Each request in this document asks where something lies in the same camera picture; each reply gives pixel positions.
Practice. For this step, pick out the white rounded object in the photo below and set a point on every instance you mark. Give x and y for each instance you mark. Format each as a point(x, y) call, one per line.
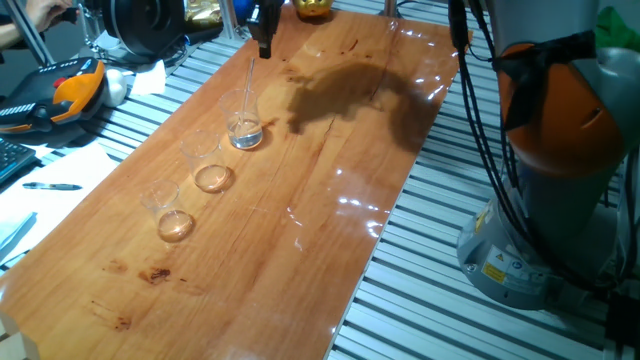
point(116, 87)

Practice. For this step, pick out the white paper sheet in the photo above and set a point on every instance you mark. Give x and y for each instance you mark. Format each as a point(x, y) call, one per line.
point(65, 200)

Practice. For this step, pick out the black handheld device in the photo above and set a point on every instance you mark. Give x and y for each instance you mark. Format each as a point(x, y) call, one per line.
point(70, 15)

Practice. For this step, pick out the black computer keyboard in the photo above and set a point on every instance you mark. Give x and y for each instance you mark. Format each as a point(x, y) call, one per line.
point(12, 157)

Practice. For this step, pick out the black pen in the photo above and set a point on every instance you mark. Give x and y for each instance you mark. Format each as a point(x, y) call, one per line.
point(50, 186)

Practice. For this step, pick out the clear glass stirring rod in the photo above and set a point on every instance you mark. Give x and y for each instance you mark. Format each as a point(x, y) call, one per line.
point(247, 90)

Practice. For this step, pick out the grey metal strut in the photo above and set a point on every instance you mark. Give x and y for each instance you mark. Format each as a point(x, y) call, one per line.
point(30, 35)

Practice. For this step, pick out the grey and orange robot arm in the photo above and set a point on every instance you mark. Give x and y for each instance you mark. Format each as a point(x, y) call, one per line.
point(565, 135)

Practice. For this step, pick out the large glass beaker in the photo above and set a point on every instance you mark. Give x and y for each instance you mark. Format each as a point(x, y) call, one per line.
point(245, 130)

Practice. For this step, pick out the golden piggy bank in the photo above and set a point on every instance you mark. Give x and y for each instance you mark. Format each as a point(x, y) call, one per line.
point(312, 7)

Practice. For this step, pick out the person hand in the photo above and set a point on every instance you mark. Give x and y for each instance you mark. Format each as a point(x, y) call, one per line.
point(47, 12)

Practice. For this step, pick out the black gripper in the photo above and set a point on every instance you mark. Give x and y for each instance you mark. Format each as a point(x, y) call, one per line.
point(267, 9)

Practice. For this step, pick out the white tissue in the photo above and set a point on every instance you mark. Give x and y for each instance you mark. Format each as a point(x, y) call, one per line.
point(148, 79)

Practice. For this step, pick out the black round spool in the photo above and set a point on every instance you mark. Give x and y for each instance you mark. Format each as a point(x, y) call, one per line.
point(145, 25)

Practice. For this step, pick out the small glass beaker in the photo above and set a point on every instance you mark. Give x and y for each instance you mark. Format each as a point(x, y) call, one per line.
point(172, 222)

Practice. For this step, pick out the glossy wooden board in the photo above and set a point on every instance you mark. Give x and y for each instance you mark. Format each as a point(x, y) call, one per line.
point(275, 260)

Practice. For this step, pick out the medium glass beaker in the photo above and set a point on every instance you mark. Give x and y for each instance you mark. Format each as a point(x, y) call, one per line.
point(210, 172)

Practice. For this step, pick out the black and orange teach pendant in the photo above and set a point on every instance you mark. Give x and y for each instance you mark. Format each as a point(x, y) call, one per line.
point(55, 95)

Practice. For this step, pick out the green cloth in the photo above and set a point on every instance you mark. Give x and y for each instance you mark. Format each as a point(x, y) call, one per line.
point(620, 27)

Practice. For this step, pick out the gold foil bag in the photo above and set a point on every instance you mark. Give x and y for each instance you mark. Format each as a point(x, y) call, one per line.
point(202, 12)

